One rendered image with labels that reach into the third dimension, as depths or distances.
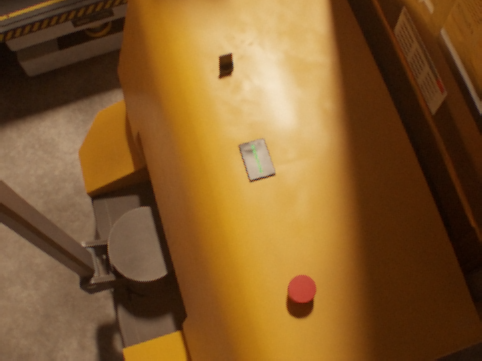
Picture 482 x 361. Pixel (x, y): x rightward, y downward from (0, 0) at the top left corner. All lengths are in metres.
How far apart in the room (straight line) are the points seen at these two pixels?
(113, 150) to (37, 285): 0.55
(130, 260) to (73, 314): 0.52
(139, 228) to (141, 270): 0.10
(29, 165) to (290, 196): 1.24
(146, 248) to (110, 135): 0.34
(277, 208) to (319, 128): 0.14
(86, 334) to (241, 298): 0.99
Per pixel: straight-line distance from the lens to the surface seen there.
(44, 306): 1.82
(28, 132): 2.00
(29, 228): 0.98
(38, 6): 1.79
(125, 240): 1.32
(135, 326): 1.45
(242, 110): 0.90
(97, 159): 1.51
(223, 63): 0.92
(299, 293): 0.79
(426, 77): 0.86
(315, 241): 0.84
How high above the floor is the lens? 1.70
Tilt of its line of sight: 70 degrees down
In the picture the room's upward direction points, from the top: 2 degrees counter-clockwise
